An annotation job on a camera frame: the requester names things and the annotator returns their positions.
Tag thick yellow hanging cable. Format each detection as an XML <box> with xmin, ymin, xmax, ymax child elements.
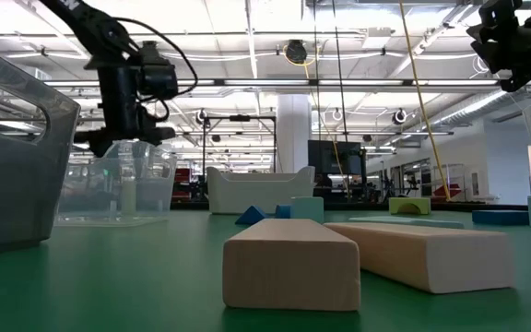
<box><xmin>397</xmin><ymin>0</ymin><xmax>452</xmax><ymax>202</ymax></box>

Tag clear transparent plastic bin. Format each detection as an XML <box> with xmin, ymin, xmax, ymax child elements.
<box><xmin>54</xmin><ymin>139</ymin><xmax>179</xmax><ymax>228</ymax></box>

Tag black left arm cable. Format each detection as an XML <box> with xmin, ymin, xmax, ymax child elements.
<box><xmin>111</xmin><ymin>16</ymin><xmax>200</xmax><ymax>124</ymax></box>

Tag black table frame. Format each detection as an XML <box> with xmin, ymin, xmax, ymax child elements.
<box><xmin>169</xmin><ymin>201</ymin><xmax>530</xmax><ymax>213</ymax></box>

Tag black hanging cable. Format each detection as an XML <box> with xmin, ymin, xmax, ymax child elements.
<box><xmin>332</xmin><ymin>0</ymin><xmax>350</xmax><ymax>200</ymax></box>

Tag pink block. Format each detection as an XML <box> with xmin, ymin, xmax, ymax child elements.
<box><xmin>221</xmin><ymin>218</ymin><xmax>362</xmax><ymax>313</ymax></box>

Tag black monitor screen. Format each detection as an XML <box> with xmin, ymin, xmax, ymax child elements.
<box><xmin>307</xmin><ymin>139</ymin><xmax>364</xmax><ymax>176</ymax></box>

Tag green table mat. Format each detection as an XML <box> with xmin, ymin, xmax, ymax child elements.
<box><xmin>0</xmin><ymin>209</ymin><xmax>531</xmax><ymax>332</ymax></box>

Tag light green cylinder block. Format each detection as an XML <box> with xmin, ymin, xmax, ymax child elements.
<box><xmin>120</xmin><ymin>179</ymin><xmax>137</xmax><ymax>216</ymax></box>

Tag red tool cabinet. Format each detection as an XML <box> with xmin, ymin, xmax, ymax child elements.
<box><xmin>172</xmin><ymin>167</ymin><xmax>193</xmax><ymax>202</ymax></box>

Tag long ceiling light strip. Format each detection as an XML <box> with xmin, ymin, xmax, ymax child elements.
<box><xmin>0</xmin><ymin>77</ymin><xmax>502</xmax><ymax>89</ymax></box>

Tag red background object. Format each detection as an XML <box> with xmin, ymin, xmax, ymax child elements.
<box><xmin>432</xmin><ymin>183</ymin><xmax>463</xmax><ymax>202</ymax></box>

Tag black ceiling cable reel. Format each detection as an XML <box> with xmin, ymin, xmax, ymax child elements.
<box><xmin>285</xmin><ymin>39</ymin><xmax>309</xmax><ymax>65</ymax></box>

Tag blue triangle block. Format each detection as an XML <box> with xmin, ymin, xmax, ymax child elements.
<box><xmin>234</xmin><ymin>205</ymin><xmax>268</xmax><ymax>227</ymax></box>

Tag long blue block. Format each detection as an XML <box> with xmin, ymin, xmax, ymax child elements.
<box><xmin>471</xmin><ymin>209</ymin><xmax>531</xmax><ymax>227</ymax></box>

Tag smoky dark transparent bin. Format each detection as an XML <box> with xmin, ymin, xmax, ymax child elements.
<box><xmin>0</xmin><ymin>39</ymin><xmax>83</xmax><ymax>254</ymax></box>

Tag long natural wood block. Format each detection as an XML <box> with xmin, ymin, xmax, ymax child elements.
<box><xmin>324</xmin><ymin>221</ymin><xmax>516</xmax><ymax>295</ymax></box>

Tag silver spiral air duct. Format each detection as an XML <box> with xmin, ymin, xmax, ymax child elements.
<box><xmin>424</xmin><ymin>68</ymin><xmax>531</xmax><ymax>130</ymax></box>

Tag white building pillar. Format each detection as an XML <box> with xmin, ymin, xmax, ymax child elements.
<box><xmin>276</xmin><ymin>93</ymin><xmax>313</xmax><ymax>175</ymax></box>

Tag light green arch block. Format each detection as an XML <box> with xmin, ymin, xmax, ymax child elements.
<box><xmin>388</xmin><ymin>196</ymin><xmax>432</xmax><ymax>217</ymax></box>

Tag thin yellow reel cable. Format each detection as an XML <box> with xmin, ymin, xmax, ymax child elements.
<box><xmin>301</xmin><ymin>62</ymin><xmax>349</xmax><ymax>199</ymax></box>

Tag black background rig frame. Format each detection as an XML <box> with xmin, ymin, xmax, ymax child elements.
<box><xmin>201</xmin><ymin>113</ymin><xmax>278</xmax><ymax>185</ymax></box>

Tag flat light teal block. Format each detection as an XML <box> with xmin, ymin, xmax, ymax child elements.
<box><xmin>348</xmin><ymin>215</ymin><xmax>466</xmax><ymax>231</ymax></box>

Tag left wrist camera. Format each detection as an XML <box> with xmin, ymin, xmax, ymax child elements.
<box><xmin>136</xmin><ymin>40</ymin><xmax>180</xmax><ymax>101</ymax></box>

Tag small white plastic bin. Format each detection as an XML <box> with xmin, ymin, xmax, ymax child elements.
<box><xmin>206</xmin><ymin>165</ymin><xmax>317</xmax><ymax>216</ymax></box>

